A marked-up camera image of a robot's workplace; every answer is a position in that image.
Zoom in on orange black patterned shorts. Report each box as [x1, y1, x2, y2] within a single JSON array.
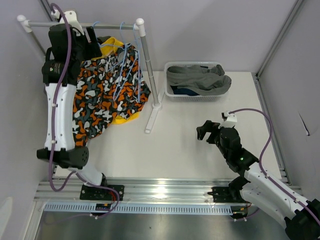
[[72, 57, 151, 147]]

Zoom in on navy blue shorts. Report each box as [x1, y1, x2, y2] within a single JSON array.
[[171, 86, 199, 97]]

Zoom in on blue hanger of grey shorts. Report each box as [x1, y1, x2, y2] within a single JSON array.
[[112, 21, 139, 101]]

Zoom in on grey shorts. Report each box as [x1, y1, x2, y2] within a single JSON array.
[[166, 64, 232, 96]]

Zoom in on blue hanger of patterned shorts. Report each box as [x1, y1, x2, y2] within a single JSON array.
[[97, 45, 138, 101]]

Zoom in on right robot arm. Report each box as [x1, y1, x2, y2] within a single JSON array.
[[196, 120, 320, 240]]

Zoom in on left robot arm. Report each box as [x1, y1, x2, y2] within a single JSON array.
[[36, 23, 109, 200]]

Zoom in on olive green shorts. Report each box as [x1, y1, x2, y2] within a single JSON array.
[[97, 35, 110, 45]]

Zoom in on yellow shorts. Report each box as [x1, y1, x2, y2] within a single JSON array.
[[100, 37, 140, 125]]

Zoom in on white plastic basket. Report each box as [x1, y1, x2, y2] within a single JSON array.
[[163, 61, 228, 102]]

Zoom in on metal clothes rack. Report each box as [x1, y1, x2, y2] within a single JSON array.
[[16, 14, 164, 134]]

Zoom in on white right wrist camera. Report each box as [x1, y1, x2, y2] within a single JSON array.
[[218, 111, 238, 129]]

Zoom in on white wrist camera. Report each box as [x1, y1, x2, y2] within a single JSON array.
[[51, 10, 85, 37], [218, 111, 238, 129]]

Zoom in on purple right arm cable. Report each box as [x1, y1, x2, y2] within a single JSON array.
[[226, 107, 320, 226]]

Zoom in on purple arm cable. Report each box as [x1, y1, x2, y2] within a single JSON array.
[[226, 107, 320, 226], [47, 2, 120, 221]]

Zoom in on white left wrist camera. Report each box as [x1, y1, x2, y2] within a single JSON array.
[[51, 10, 85, 37]]

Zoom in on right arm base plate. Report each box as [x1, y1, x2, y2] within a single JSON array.
[[207, 186, 259, 205]]

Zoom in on white slotted cable duct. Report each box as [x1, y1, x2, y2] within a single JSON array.
[[44, 202, 233, 216]]

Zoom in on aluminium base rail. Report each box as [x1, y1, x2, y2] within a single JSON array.
[[33, 177, 232, 205]]

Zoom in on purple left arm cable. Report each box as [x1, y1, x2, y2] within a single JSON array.
[[47, 2, 120, 221]]

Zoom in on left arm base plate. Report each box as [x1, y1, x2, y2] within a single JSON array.
[[79, 184, 125, 201]]

